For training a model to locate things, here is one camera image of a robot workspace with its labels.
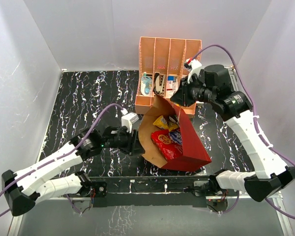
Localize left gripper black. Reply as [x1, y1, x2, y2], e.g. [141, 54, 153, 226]
[102, 126, 145, 155]

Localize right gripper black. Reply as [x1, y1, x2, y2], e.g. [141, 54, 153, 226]
[171, 75, 216, 108]

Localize yellow snack packet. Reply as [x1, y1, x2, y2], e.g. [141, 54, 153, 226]
[153, 116, 169, 130]
[168, 117, 179, 132]

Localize red cookie snack bag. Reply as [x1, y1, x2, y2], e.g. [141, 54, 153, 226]
[150, 130, 183, 161]

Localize red paper bag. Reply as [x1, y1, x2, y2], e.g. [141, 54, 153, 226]
[139, 95, 211, 172]

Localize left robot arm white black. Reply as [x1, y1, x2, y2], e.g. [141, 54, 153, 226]
[1, 126, 145, 216]

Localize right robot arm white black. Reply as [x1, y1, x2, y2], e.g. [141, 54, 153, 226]
[170, 60, 295, 202]

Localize white red card box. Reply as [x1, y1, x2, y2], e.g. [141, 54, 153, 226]
[166, 75, 179, 91]

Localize black stapler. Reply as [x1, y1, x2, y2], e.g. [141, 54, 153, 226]
[153, 73, 165, 96]

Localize pink desk organizer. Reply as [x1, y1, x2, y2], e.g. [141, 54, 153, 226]
[135, 36, 202, 114]

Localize blue tape dispenser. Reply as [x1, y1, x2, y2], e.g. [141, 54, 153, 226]
[140, 72, 152, 96]

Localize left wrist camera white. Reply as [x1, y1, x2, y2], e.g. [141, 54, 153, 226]
[121, 108, 139, 133]

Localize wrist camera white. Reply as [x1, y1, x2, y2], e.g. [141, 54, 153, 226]
[121, 108, 139, 133]
[184, 58, 202, 84]

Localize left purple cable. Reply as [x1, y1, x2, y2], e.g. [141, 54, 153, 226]
[0, 103, 128, 220]

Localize purple cable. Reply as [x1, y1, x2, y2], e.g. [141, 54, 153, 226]
[190, 44, 295, 221]
[0, 103, 128, 220]

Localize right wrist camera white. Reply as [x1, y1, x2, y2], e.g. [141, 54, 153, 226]
[184, 58, 202, 84]

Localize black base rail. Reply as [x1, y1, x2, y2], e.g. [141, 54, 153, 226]
[71, 176, 236, 209]

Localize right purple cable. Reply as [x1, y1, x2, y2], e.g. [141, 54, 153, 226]
[190, 44, 295, 221]

